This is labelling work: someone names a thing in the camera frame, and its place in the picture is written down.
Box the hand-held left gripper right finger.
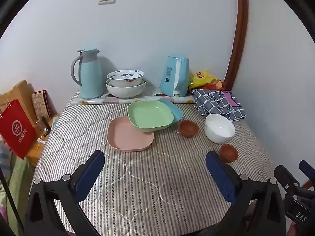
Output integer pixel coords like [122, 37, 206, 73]
[205, 150, 287, 236]

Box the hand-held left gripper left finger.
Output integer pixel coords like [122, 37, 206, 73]
[24, 150, 106, 236]

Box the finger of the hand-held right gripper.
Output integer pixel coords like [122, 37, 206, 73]
[299, 160, 315, 178]
[274, 165, 300, 197]

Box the plain white bowl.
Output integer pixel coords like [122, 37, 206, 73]
[205, 114, 236, 144]

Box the small brown bowl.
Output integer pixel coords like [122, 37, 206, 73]
[220, 144, 239, 163]
[179, 120, 199, 138]

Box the blue square plate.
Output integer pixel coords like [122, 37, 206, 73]
[157, 100, 184, 126]

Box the pink square plate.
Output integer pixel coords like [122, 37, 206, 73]
[107, 115, 155, 152]

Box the wooden side table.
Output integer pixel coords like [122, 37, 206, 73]
[26, 114, 61, 166]

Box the striped quilted tablecloth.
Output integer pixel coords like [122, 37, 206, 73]
[29, 101, 286, 236]

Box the dark small bottle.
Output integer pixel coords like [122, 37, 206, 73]
[40, 115, 51, 136]

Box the green fabric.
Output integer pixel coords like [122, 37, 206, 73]
[6, 150, 33, 236]

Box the grey checkered cloth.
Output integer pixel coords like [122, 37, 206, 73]
[192, 89, 247, 122]

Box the fruit print table cover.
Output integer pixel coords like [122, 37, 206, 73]
[70, 89, 196, 106]

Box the green square plate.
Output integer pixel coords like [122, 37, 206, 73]
[127, 101, 175, 132]

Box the red paper bag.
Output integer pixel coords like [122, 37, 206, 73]
[0, 94, 37, 160]

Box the patterned cardboard box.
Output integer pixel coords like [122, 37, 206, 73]
[31, 90, 52, 121]

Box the red snack bag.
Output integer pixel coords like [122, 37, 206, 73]
[200, 79, 226, 91]

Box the large white porcelain bowl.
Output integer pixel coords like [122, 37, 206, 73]
[106, 78, 147, 98]

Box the yellow chips bag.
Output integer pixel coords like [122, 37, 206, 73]
[189, 70, 217, 89]

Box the light blue thermos jug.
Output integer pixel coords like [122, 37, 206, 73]
[71, 49, 105, 100]

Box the blue patterned porcelain bowl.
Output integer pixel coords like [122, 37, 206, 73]
[107, 69, 145, 88]

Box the brown paper bag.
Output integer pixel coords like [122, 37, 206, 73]
[2, 80, 38, 128]

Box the light blue electric kettle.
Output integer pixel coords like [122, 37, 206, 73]
[160, 53, 190, 97]

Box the black cable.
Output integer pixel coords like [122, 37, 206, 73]
[0, 166, 25, 236]

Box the brown wooden door frame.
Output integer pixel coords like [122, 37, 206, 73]
[225, 0, 249, 90]

